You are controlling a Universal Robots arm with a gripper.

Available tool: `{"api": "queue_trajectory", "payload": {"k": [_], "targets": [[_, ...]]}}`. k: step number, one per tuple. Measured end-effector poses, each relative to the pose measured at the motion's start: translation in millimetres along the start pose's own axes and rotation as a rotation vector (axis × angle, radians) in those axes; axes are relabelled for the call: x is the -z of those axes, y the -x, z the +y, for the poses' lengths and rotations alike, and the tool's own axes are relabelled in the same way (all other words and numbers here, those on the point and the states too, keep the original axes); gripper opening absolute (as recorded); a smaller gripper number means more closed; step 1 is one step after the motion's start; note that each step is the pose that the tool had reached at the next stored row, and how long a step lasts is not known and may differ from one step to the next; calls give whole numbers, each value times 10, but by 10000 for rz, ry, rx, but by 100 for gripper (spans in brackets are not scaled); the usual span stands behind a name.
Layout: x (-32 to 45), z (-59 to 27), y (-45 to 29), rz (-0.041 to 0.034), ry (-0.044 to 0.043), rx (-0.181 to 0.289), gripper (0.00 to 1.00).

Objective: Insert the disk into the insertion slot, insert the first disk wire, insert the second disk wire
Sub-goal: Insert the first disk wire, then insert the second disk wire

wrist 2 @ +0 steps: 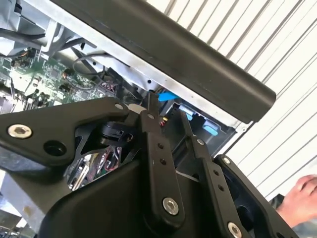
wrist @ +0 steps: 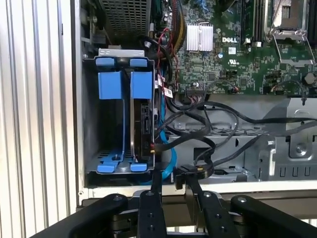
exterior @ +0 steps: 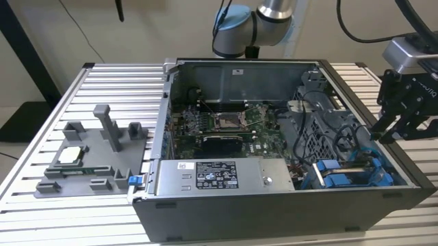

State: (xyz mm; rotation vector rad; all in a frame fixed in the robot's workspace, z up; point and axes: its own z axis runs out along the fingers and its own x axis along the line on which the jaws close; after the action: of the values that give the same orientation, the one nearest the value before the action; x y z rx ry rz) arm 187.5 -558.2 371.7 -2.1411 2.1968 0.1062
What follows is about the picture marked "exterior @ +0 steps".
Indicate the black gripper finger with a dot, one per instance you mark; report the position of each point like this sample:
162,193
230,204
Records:
387,89
412,126

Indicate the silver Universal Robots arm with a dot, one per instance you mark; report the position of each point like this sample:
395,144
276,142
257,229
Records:
240,33

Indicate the metal disk bay cage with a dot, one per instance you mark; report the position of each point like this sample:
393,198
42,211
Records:
323,120

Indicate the green motherboard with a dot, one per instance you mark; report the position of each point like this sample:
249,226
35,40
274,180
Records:
264,133

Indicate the CPU socket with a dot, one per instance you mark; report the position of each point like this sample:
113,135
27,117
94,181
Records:
229,121

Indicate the thin metal locking lever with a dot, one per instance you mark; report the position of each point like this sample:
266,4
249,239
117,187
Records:
209,106

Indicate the black graphics card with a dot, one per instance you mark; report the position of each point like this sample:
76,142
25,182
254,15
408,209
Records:
221,147

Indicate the black open PC case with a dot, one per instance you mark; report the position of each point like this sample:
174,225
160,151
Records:
240,217

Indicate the silver power supply unit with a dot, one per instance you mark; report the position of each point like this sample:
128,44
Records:
172,176

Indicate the blue case latch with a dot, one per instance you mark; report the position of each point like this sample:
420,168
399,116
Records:
134,180

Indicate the black hanging antenna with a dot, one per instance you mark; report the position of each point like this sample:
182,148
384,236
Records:
120,10

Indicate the grey parts rack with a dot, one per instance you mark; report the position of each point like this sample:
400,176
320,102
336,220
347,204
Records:
104,153

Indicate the green RAM stick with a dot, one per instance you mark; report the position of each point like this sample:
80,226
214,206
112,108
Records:
82,171

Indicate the silver CPU chip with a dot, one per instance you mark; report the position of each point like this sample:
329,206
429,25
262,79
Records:
70,155

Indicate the black monitor stand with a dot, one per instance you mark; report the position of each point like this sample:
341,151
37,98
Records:
31,120

